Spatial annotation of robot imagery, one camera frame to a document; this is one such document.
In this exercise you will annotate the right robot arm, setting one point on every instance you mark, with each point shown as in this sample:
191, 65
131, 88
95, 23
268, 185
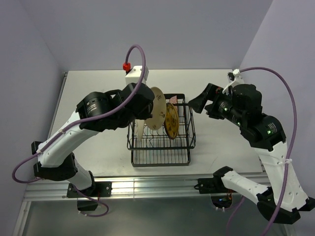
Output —
265, 134

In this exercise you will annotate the cream plate small motifs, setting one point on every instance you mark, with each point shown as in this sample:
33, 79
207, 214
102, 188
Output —
159, 110

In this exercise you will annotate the black wire dish rack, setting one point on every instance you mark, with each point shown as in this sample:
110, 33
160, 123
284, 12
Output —
156, 149

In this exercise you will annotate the pink floral small bowl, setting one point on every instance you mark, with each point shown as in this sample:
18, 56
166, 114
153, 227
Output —
173, 100

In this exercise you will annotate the aluminium mounting rail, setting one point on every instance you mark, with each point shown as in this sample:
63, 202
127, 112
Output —
122, 188

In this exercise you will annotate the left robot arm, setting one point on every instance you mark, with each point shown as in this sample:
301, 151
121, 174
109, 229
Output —
58, 163

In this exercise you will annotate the yellow patterned plate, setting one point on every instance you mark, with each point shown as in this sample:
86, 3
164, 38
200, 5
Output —
171, 123

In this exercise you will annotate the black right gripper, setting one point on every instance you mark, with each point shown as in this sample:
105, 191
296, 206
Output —
217, 94

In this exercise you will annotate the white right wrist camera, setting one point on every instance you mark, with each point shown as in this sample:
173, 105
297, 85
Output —
234, 78

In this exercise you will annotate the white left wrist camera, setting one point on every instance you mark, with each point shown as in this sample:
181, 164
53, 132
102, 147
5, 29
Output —
135, 73

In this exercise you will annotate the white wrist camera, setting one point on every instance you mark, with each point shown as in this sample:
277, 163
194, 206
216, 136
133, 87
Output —
135, 73
234, 78

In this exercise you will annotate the cream plate green brushstroke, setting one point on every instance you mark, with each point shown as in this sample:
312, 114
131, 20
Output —
139, 129

